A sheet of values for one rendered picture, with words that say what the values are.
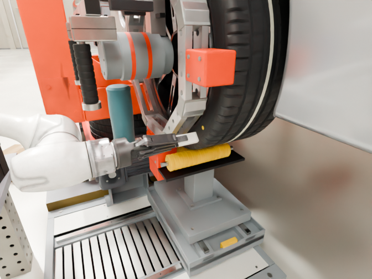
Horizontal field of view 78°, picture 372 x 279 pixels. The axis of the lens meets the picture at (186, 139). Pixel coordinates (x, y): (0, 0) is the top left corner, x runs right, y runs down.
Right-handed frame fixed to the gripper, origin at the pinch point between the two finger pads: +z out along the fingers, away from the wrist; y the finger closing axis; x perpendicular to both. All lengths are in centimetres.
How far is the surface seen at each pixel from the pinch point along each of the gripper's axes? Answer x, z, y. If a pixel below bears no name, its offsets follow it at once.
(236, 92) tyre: 3.3, 8.6, 17.5
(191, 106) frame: 4.6, -0.7, 11.1
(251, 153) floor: 8, 99, -99
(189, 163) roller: -3.9, 4.9, -14.6
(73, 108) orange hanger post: 42, -28, -48
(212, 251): -35.6, 9.7, -31.2
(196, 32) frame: 18.3, 1.9, 21.1
